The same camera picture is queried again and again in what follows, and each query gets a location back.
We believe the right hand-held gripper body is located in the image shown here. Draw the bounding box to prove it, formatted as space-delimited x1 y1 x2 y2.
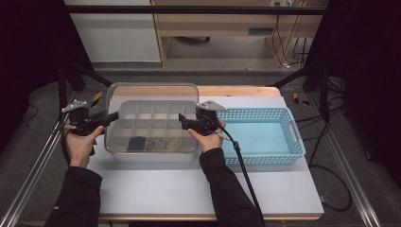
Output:
185 99 227 137

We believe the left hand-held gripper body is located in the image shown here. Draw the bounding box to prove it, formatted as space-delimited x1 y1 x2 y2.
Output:
61 98 107 137

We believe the pale yellow sock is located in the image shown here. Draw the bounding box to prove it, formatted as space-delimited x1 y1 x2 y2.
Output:
164 137 183 153

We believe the grey sock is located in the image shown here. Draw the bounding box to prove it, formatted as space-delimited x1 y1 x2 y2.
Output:
145 137 165 153

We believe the black sock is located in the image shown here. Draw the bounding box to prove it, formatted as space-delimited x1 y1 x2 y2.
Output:
126 135 148 153

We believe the translucent grey box lid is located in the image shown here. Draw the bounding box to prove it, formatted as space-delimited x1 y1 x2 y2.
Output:
103 82 201 155

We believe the white compartment storage box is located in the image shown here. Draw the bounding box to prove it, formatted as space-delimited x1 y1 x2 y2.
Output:
106 99 201 164

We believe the blue perforated plastic basket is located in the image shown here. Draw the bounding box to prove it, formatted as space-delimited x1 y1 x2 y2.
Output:
213 107 306 167

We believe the person's right hand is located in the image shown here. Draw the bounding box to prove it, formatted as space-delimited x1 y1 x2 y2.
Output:
187 117 227 154

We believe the person's left hand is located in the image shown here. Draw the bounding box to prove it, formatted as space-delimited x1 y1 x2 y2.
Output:
64 125 106 169

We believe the yellow black tape strip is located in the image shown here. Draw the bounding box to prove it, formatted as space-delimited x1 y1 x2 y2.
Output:
90 91 104 109
292 92 311 107

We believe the black metal stand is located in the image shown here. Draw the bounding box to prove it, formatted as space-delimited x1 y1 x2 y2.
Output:
268 60 331 122
57 60 119 121

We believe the white table sheet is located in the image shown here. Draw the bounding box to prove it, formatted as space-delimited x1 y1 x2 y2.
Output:
86 95 325 218

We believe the white cabinet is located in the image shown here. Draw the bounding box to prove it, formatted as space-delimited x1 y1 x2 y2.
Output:
64 0 163 63

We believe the black curtain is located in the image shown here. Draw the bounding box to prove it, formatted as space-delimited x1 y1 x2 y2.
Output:
304 0 401 190
0 0 96 152

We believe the light wooden desk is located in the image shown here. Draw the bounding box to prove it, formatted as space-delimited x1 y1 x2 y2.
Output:
150 0 329 69

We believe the white power strip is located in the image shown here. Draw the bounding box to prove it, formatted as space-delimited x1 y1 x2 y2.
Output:
270 0 295 8

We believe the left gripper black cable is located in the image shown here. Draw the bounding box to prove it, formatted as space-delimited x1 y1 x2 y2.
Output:
51 121 72 166

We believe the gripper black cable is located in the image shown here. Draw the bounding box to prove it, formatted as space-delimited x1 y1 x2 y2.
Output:
51 121 72 166
201 113 267 227

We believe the thin black floor cable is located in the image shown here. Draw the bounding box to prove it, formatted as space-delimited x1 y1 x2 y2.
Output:
18 103 41 125

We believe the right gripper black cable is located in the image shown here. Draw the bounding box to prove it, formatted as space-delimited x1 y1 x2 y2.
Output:
201 113 267 227

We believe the aluminium rail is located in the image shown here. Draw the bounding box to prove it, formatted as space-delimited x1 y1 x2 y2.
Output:
0 91 81 227
306 93 384 227

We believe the black horizontal frame bar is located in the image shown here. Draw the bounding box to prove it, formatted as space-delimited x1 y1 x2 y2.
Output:
62 5 329 16

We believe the black hanging cable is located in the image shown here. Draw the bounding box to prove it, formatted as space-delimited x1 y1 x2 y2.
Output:
272 13 308 69

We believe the yellow hanging cable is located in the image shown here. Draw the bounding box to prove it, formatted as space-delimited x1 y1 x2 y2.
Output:
271 0 307 67

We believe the looped black floor cable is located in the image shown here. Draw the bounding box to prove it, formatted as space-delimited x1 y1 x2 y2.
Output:
308 164 353 213

